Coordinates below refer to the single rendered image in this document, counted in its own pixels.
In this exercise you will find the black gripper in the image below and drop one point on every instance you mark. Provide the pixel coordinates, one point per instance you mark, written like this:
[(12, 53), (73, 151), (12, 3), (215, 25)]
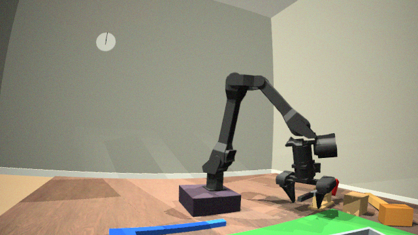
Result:
[(304, 174)]

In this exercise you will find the green flat mat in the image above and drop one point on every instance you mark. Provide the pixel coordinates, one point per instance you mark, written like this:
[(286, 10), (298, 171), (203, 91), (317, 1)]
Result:
[(324, 223)]

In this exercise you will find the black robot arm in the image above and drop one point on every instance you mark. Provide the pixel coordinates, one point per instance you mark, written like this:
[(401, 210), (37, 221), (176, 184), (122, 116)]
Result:
[(222, 155)]

